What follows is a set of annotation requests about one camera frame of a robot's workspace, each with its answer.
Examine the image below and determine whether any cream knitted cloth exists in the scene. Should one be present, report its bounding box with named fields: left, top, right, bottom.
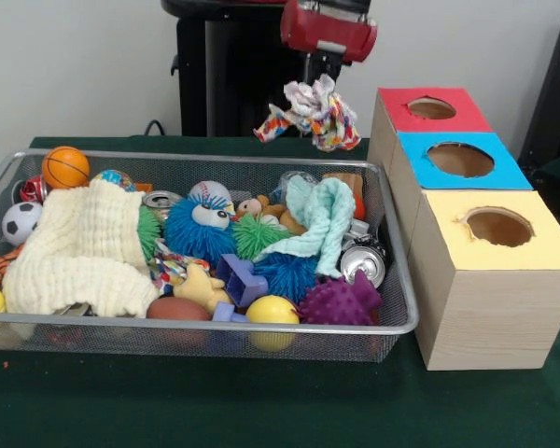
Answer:
left=1, top=179, right=161, bottom=319

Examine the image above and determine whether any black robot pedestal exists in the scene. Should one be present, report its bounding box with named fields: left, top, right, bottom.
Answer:
left=161, top=0, right=337, bottom=138

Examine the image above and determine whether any light teal cloth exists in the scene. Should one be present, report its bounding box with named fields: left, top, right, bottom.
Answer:
left=253, top=175, right=356, bottom=280

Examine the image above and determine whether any wooden box with three holes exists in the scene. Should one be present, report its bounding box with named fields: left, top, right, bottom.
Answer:
left=366, top=86, right=560, bottom=372

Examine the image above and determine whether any small soccer ball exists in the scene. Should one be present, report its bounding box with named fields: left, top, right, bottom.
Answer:
left=1, top=201, right=44, bottom=247

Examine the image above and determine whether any grey wire mesh bin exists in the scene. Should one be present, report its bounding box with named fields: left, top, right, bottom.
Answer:
left=0, top=147, right=420, bottom=364

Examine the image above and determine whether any purple spiky ball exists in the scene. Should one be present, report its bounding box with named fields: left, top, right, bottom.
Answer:
left=298, top=269, right=384, bottom=327

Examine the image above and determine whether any green spiky puffer ball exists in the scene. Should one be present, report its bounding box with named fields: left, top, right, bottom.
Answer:
left=231, top=213, right=294, bottom=261

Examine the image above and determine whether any white baseball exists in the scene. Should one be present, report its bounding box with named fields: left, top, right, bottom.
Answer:
left=188, top=180, right=234, bottom=211

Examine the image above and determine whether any blue puffer ball with eyes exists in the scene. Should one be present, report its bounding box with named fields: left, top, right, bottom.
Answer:
left=161, top=193, right=238, bottom=270

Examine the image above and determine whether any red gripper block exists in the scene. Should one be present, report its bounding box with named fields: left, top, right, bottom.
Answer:
left=279, top=0, right=379, bottom=90

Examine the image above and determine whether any orange toy basketball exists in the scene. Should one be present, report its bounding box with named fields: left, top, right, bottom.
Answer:
left=41, top=146, right=91, bottom=189

